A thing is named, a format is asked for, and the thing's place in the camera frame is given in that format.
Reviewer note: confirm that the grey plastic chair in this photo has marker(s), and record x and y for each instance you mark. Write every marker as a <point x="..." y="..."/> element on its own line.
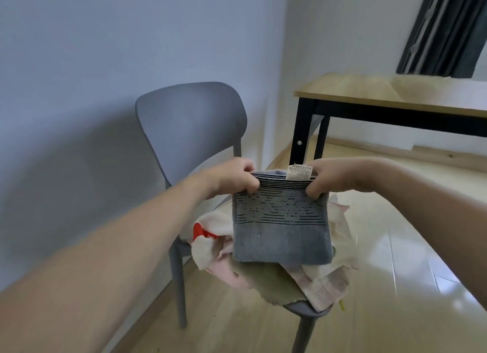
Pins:
<point x="190" y="120"/>

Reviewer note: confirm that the wooden table with black legs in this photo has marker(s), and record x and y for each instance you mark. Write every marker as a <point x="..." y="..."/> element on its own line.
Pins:
<point x="380" y="90"/>

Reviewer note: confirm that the olive floral cloth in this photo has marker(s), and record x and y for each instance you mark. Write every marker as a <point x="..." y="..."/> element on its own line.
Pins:
<point x="272" y="286"/>

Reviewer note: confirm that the pink towel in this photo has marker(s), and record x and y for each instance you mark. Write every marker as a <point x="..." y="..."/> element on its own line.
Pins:
<point x="327" y="288"/>

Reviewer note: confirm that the person's left forearm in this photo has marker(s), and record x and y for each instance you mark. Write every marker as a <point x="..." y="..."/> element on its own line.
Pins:
<point x="106" y="265"/>

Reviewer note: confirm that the person's right forearm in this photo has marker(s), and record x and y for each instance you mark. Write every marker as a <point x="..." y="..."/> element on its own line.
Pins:
<point x="437" y="219"/>

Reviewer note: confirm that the person's left hand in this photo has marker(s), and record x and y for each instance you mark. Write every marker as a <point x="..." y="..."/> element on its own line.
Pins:
<point x="232" y="177"/>

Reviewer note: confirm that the cream towel with red band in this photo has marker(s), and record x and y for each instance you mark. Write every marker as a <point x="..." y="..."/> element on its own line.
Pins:
<point x="207" y="250"/>

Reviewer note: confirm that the grey-blue striped towel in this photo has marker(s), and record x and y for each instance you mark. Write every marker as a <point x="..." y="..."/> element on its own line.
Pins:
<point x="281" y="235"/>

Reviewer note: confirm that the person's right hand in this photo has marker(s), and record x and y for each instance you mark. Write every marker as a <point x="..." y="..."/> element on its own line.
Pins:
<point x="342" y="176"/>

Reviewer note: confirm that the dark grey curtain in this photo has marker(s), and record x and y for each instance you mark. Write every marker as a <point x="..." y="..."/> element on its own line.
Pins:
<point x="445" y="29"/>

